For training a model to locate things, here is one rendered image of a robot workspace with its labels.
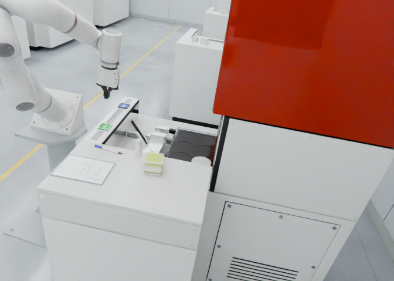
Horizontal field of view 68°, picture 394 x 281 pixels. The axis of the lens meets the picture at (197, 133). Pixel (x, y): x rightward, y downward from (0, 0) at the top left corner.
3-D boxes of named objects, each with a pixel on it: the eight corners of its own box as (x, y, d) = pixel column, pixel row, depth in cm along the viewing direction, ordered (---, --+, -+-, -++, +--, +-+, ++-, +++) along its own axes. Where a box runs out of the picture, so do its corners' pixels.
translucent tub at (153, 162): (163, 165, 129) (164, 153, 125) (161, 176, 122) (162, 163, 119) (146, 163, 128) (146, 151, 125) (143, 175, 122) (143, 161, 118)
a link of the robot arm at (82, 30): (40, 20, 113) (94, 48, 141) (68, 36, 107) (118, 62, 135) (51, -1, 112) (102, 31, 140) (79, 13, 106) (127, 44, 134)
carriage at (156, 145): (169, 135, 173) (169, 130, 172) (151, 172, 142) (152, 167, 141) (156, 132, 174) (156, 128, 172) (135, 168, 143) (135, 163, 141)
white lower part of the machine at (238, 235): (286, 218, 248) (321, 135, 206) (302, 318, 177) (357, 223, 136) (204, 200, 252) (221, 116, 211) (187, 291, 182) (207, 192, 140)
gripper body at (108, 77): (122, 63, 141) (119, 84, 147) (101, 57, 140) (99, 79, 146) (118, 69, 135) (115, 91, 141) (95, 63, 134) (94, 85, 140)
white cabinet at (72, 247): (201, 217, 235) (219, 130, 194) (176, 355, 152) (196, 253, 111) (124, 201, 239) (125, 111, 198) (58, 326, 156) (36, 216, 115)
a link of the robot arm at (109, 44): (95, 56, 135) (109, 64, 131) (96, 27, 127) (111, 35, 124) (109, 53, 141) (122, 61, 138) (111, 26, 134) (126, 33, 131)
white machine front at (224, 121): (225, 117, 210) (236, 62, 190) (213, 192, 140) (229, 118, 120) (221, 116, 211) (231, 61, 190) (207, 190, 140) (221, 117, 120)
